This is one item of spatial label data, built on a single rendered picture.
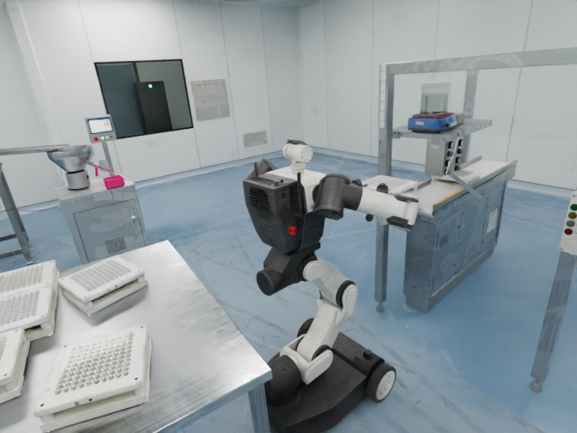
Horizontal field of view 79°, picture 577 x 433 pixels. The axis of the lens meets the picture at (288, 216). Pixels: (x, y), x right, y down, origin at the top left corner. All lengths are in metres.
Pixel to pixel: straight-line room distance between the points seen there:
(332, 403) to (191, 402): 0.97
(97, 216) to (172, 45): 3.87
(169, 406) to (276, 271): 0.66
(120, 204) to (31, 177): 2.90
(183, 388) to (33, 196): 5.61
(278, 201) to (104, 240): 2.69
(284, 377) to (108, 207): 2.49
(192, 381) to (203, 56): 6.30
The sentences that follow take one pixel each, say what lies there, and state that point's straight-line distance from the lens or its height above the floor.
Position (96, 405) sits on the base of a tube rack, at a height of 0.88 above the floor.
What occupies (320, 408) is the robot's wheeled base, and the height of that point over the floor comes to 0.17.
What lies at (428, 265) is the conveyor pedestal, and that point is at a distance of 2.52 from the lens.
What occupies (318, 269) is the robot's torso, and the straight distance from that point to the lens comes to 1.57.
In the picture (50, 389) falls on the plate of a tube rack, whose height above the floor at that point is 0.93.
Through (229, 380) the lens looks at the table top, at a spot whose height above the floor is 0.86.
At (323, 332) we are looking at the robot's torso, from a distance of 1.87.
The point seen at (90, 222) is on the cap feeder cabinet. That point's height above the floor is 0.50.
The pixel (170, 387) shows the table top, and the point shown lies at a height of 0.86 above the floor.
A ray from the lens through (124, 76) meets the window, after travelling 6.52.
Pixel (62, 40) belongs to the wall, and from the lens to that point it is 6.42.
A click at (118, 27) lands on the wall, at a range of 6.58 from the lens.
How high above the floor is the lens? 1.62
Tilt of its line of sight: 22 degrees down
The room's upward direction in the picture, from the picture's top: 4 degrees counter-clockwise
